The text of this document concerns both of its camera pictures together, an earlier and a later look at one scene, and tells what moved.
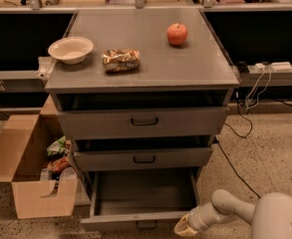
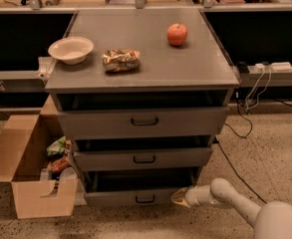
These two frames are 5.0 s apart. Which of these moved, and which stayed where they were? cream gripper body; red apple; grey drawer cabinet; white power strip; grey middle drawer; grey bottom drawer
Moved: grey bottom drawer; cream gripper body
Stayed: grey drawer cabinet; white power strip; grey middle drawer; red apple
